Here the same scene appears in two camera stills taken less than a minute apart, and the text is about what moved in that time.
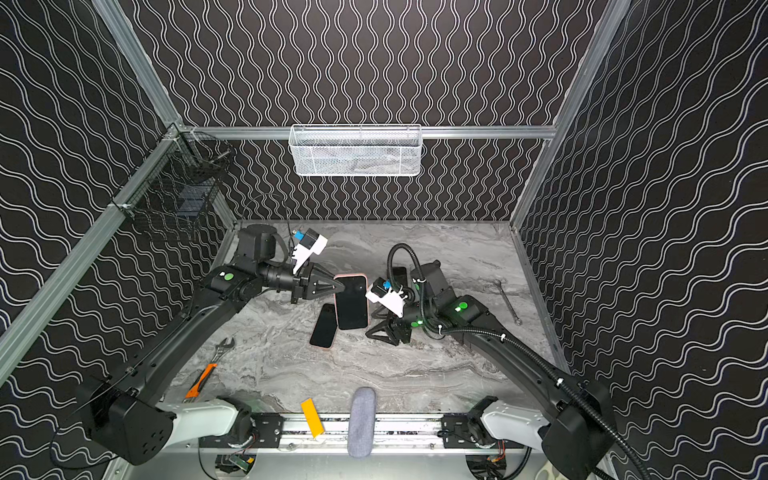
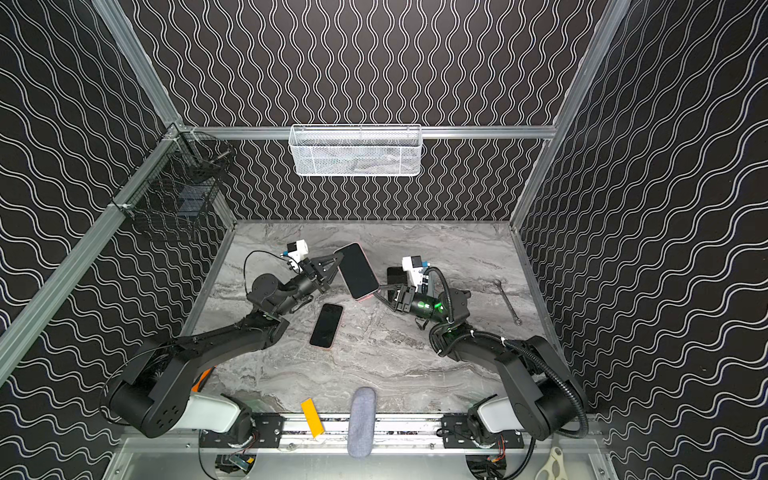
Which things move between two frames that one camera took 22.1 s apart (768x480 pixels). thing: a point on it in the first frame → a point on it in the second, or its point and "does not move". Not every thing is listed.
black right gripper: x=402 y=327 → x=405 y=299
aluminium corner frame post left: x=114 y=19 does not move
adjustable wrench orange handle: x=194 y=391 does not move
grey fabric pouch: x=361 y=422 does not move
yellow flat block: x=312 y=416 does not move
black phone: x=351 y=303 → x=357 y=272
